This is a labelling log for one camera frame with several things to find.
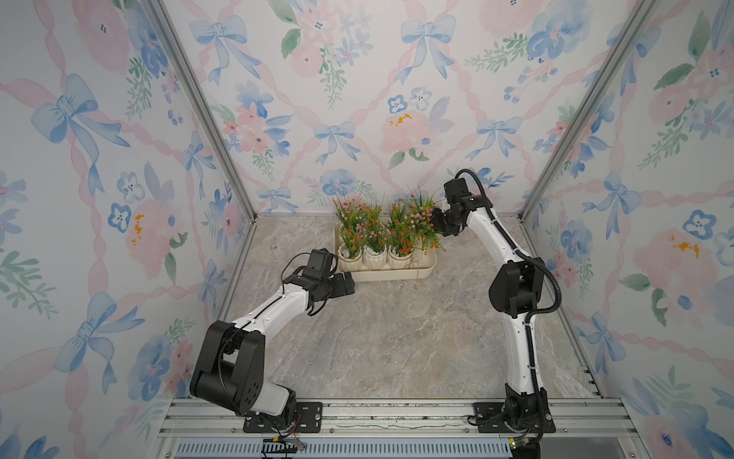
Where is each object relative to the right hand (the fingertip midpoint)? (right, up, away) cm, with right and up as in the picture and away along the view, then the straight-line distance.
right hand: (428, 226), depth 104 cm
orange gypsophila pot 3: (-11, +4, -3) cm, 12 cm away
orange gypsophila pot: (-21, +3, -4) cm, 21 cm away
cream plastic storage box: (-10, -17, -4) cm, 20 cm away
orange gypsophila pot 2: (-28, -9, -4) cm, 30 cm away
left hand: (-29, -19, -13) cm, 38 cm away
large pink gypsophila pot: (-4, -4, -14) cm, 15 cm away
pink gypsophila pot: (-19, -9, -3) cm, 22 cm away
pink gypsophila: (-28, +3, -6) cm, 28 cm away
